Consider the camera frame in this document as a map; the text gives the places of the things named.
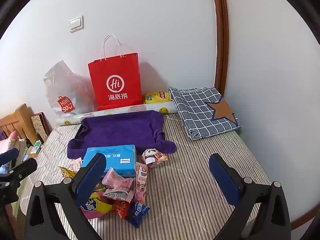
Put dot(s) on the purple towel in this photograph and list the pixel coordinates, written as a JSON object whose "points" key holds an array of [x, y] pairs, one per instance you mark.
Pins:
{"points": [[120, 130]]}

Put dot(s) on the red paper bag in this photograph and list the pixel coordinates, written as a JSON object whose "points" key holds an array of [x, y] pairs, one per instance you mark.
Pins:
{"points": [[115, 70]]}

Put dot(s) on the white light switch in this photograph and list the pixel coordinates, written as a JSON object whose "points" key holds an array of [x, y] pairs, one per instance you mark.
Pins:
{"points": [[76, 24]]}

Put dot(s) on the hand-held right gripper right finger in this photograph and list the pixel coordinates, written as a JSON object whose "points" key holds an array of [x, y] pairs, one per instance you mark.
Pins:
{"points": [[222, 177]]}

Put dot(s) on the orange stick snack packet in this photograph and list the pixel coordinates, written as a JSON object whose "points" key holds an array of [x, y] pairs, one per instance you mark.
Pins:
{"points": [[141, 180]]}

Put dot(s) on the pink yellow snack packet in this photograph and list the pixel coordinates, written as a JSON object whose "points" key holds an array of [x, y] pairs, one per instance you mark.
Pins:
{"points": [[97, 206]]}

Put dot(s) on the patterned picture frame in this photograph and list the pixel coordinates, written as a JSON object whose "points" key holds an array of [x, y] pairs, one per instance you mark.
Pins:
{"points": [[40, 127]]}

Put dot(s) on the pink white cloth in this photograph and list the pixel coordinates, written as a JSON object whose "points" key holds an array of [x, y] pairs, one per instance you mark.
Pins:
{"points": [[7, 142]]}

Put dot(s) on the white green tube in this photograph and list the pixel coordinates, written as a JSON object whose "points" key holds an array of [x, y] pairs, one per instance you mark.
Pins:
{"points": [[36, 147]]}

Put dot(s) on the white red snack packet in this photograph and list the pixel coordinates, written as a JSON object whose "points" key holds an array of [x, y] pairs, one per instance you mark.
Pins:
{"points": [[75, 165]]}

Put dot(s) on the light green bed sheet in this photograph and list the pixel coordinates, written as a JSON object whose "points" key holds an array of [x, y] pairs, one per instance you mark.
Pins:
{"points": [[21, 192]]}

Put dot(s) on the checked cloth with star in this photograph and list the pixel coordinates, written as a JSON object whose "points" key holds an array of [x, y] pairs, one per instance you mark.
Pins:
{"points": [[195, 107]]}

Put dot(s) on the green snack packet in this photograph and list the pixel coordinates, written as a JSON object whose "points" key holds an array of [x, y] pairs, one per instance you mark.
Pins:
{"points": [[100, 187]]}

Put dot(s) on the yellow snack bag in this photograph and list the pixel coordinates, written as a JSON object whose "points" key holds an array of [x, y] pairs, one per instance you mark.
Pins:
{"points": [[156, 97]]}

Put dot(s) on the pink panda snack packet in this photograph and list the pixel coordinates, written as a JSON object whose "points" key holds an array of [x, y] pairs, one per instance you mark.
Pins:
{"points": [[155, 157]]}

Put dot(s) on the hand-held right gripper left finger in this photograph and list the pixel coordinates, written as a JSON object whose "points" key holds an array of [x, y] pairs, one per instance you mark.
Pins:
{"points": [[91, 177]]}

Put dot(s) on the red gold snack packet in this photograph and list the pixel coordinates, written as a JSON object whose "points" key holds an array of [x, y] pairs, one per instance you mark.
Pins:
{"points": [[120, 208]]}

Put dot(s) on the small blue snack packet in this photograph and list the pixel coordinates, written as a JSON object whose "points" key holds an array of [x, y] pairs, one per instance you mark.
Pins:
{"points": [[138, 212]]}

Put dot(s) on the light pink pillow packet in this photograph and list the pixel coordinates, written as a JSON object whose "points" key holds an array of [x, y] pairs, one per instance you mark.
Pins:
{"points": [[116, 178]]}

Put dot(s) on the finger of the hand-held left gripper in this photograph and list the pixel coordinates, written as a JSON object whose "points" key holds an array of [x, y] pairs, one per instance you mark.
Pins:
{"points": [[22, 168], [8, 155]]}

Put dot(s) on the wooden headboard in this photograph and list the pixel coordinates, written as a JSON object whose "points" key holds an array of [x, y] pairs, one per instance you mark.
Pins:
{"points": [[17, 120]]}

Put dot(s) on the fruit print rolled mat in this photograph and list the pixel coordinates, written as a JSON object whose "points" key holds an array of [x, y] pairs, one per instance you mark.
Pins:
{"points": [[165, 109]]}

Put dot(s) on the white plastic shopping bag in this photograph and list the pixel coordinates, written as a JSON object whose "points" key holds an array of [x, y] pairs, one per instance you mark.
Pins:
{"points": [[62, 90]]}

